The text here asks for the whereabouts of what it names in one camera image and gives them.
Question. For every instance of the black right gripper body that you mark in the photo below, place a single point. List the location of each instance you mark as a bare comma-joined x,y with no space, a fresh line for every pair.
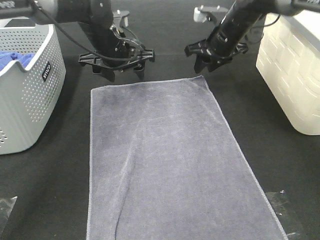
216,50

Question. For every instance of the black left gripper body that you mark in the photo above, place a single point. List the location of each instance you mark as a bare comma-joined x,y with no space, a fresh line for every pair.
113,50

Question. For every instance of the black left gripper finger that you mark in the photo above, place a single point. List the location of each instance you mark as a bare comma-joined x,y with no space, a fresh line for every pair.
107,74
139,70

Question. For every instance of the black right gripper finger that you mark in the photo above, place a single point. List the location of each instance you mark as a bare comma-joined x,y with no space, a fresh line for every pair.
201,62
212,66

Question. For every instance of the grey towel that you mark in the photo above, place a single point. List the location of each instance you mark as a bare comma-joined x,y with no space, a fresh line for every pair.
165,165

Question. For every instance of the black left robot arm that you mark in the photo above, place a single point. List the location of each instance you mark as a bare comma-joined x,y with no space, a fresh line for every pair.
56,12

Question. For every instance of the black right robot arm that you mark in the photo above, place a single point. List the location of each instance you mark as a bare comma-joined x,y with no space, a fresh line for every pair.
231,26

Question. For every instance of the blue towel in basket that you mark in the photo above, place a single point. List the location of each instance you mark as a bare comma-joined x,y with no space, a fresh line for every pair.
6,57

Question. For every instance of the cream plastic storage bin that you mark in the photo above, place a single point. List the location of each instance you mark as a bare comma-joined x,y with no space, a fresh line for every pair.
289,62

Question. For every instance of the grey perforated laundry basket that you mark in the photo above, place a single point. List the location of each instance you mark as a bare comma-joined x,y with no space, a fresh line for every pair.
28,95

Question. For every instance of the black fabric table mat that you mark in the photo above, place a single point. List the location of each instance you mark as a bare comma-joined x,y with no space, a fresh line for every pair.
51,179

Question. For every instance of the clear tape strip right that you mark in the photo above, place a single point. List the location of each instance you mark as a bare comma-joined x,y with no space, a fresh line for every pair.
286,214

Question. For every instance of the clear tape strip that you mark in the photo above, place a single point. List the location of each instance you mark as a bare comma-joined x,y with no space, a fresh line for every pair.
6,207
286,214

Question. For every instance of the clear tape strip left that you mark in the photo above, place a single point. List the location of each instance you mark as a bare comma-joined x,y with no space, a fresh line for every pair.
6,207

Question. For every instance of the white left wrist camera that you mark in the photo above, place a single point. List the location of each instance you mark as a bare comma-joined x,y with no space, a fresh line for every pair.
120,18

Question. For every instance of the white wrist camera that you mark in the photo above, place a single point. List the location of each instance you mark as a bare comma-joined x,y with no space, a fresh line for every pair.
120,18
202,14

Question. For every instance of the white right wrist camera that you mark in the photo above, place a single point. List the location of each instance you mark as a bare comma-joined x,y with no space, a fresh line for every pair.
202,14

